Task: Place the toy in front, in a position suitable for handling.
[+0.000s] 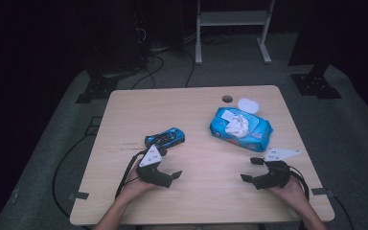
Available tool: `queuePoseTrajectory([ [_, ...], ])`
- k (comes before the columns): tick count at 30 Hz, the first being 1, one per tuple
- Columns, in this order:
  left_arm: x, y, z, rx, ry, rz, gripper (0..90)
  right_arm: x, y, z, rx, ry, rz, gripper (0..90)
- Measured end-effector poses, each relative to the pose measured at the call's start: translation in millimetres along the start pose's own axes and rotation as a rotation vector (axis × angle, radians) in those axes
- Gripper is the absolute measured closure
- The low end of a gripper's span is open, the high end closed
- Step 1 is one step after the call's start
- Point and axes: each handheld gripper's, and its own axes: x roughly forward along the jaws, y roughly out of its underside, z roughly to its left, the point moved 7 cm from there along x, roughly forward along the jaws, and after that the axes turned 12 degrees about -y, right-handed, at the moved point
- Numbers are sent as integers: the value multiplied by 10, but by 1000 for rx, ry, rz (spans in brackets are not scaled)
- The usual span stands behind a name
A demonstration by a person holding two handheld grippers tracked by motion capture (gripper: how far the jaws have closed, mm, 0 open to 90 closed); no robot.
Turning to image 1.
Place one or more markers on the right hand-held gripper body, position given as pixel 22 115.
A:
pixel 274 177

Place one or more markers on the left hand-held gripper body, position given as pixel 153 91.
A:
pixel 150 158

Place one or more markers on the blue toy car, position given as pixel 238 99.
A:
pixel 166 137

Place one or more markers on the blue wet wipes pack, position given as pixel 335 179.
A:
pixel 252 135

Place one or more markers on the white wet wipe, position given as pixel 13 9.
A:
pixel 239 126

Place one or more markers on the person's right hand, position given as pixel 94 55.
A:
pixel 289 193

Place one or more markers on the person's left hand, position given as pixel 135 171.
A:
pixel 135 187

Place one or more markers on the black tape strip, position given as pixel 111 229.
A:
pixel 79 195
pixel 322 191

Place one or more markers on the black stand base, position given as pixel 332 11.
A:
pixel 97 89
pixel 314 84

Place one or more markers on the white metal stand frame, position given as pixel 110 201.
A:
pixel 233 19

